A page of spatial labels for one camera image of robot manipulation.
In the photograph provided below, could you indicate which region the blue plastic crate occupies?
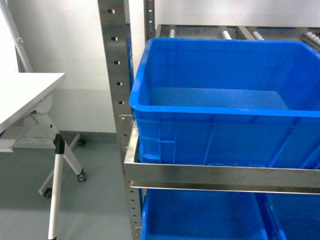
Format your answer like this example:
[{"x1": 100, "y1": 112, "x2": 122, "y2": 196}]
[{"x1": 129, "y1": 38, "x2": 320, "y2": 170}]

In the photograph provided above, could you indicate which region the stainless steel shelf rack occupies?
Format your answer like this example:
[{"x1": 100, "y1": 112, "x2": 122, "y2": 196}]
[{"x1": 98, "y1": 0, "x2": 320, "y2": 240}]

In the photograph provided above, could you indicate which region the white pole black joint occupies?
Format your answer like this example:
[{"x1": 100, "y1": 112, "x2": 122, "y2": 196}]
[{"x1": 47, "y1": 133, "x2": 65, "y2": 240}]

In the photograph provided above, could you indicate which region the white folding table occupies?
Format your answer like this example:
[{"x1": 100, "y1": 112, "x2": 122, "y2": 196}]
[{"x1": 0, "y1": 72, "x2": 88, "y2": 200}]

